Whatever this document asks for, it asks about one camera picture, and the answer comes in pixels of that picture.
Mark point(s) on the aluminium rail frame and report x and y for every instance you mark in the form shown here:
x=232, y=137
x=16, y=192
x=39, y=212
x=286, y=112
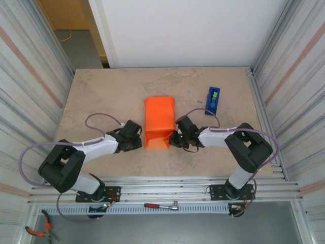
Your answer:
x=165, y=189

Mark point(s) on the aluminium frame post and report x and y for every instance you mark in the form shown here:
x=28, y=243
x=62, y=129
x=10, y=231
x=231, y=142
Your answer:
x=58, y=45
x=274, y=38

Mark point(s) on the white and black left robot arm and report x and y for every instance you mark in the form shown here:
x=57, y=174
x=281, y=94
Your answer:
x=99, y=147

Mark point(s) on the blue tape dispenser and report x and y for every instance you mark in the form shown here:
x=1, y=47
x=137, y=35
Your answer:
x=211, y=106

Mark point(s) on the orange wrapping paper sheet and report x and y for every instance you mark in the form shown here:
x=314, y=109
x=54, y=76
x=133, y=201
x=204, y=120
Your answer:
x=158, y=114

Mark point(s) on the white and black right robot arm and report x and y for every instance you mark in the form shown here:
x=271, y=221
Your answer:
x=213, y=137

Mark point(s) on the black base connector block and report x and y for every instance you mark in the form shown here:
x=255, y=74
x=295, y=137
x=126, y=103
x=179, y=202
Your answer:
x=96, y=211
x=236, y=209

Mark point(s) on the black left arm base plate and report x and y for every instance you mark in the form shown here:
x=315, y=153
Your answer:
x=114, y=193

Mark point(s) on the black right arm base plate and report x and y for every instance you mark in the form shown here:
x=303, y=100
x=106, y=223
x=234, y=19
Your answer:
x=215, y=193

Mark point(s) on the green tape roll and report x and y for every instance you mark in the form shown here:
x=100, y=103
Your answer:
x=214, y=95

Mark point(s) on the aluminium side rail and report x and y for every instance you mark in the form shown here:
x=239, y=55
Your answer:
x=265, y=106

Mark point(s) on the white door frame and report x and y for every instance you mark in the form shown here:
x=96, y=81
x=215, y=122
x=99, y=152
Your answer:
x=106, y=38

